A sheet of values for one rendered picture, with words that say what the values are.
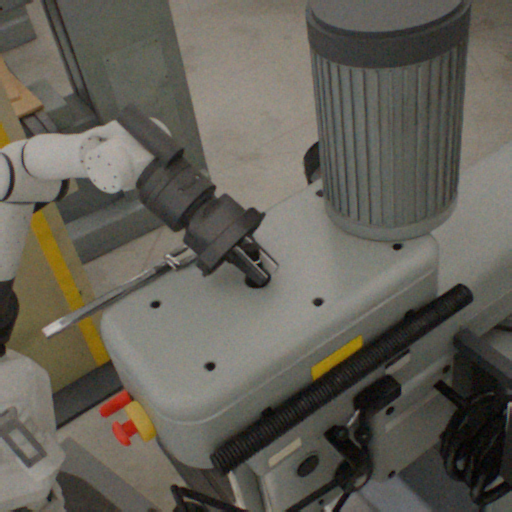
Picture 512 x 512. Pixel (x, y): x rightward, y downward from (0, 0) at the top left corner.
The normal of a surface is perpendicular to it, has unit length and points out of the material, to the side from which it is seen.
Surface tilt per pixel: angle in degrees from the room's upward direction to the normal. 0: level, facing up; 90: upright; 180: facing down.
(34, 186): 95
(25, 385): 58
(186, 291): 0
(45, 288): 90
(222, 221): 31
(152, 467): 0
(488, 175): 0
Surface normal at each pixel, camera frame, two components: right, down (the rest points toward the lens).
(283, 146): -0.14, -0.72
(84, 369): 0.57, 0.51
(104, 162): -0.55, 0.52
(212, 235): 0.28, -0.44
